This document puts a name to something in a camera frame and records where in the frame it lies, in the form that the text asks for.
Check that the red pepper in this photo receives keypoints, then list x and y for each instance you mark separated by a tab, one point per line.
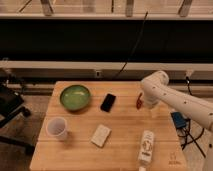
139	101

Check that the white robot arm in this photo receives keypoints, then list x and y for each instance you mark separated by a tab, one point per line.
155	88

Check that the black phone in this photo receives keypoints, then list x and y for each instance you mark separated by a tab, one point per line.
108	102

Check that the green bowl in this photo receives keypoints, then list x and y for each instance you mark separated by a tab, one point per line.
75	97

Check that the white rectangular box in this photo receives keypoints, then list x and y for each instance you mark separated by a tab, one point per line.
100	135

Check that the clear plastic cup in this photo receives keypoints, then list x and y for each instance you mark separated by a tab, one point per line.
57	128

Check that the white bottle with label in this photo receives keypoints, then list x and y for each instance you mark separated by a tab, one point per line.
146	150

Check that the blue box on floor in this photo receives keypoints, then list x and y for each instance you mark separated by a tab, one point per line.
178	120

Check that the black office chair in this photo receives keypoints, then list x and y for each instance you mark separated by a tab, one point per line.
10	106

